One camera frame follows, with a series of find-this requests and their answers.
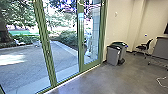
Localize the black mesh swivel chair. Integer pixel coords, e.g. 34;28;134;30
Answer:
134;38;155;60

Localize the metal garden bench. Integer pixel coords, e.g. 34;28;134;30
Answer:
14;37;42;48

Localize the grey trash bin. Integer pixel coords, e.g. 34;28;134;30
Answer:
106;45;122;67

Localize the white floor cable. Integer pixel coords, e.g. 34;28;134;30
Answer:
155;75;168;88

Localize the grey panel on stand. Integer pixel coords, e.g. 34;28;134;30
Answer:
148;35;168;71

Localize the dark trash bin blue rim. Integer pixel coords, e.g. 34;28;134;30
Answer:
110;41;129;65

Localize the white wall switch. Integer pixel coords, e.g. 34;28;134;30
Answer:
114;11;119;18

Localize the green framed glass door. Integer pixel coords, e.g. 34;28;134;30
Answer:
76;0;109;73

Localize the green framed window wall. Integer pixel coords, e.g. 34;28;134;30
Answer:
0;0;83;94

